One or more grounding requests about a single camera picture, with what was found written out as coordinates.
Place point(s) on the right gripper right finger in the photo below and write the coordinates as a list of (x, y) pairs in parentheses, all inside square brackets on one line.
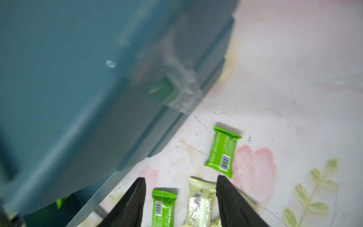
[(234, 210)]

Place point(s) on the green cookie packet front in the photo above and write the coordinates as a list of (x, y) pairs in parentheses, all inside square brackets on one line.
[(60, 202)]

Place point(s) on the teal drawer cabinet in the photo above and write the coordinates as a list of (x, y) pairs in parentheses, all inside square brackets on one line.
[(91, 88)]

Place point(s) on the yellow cookie packet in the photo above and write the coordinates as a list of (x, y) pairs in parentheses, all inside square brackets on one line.
[(201, 199)]

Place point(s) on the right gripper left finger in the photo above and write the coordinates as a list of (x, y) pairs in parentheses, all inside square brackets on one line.
[(128, 212)]

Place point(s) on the green cookie packet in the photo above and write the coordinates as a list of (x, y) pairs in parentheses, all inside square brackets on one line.
[(60, 202), (163, 209), (222, 151)]

